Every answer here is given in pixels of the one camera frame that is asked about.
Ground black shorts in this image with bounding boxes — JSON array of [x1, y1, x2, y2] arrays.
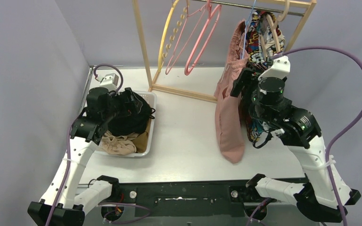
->
[[108, 88, 156, 137]]

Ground pink shorts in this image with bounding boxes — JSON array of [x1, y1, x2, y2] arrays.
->
[[214, 20, 247, 163]]

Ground beige shorts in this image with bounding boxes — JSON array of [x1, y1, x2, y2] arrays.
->
[[99, 131, 139, 155]]

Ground brown shorts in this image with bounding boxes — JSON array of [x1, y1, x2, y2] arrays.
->
[[132, 119, 152, 153]]

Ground light blue hanger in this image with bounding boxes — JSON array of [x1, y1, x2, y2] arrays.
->
[[240, 0, 257, 59]]

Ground thin pink wire hanger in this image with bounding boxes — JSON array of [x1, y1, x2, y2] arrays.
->
[[165, 0, 210, 75]]

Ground yellow wire hanger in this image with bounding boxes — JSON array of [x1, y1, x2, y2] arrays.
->
[[157, 0, 190, 73]]

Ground thick pink plastic hanger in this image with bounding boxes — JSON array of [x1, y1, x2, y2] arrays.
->
[[184, 0, 222, 76]]

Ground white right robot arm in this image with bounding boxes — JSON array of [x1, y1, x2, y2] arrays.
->
[[230, 68, 361, 223]]

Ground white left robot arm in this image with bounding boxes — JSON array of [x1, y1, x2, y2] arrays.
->
[[27, 87, 137, 226]]

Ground colourful comic print shorts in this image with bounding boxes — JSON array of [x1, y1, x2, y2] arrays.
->
[[239, 10, 285, 143]]

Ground wooden hanger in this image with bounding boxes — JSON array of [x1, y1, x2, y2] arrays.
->
[[259, 0, 290, 59]]

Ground white plastic basket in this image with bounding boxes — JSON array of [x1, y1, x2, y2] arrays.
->
[[97, 93, 155, 157]]

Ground wooden clothes rack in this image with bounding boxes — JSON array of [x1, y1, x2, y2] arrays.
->
[[132, 0, 317, 103]]

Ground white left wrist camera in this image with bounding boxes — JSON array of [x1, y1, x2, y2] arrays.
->
[[99, 73, 119, 91]]

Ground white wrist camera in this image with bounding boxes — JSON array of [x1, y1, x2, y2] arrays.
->
[[258, 54, 290, 81], [99, 73, 119, 91]]

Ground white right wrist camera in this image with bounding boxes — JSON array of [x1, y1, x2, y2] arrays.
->
[[258, 54, 290, 81]]

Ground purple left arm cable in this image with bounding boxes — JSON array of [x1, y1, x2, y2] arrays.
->
[[45, 64, 152, 226]]

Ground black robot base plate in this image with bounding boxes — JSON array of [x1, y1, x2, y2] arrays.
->
[[89, 179, 310, 219]]

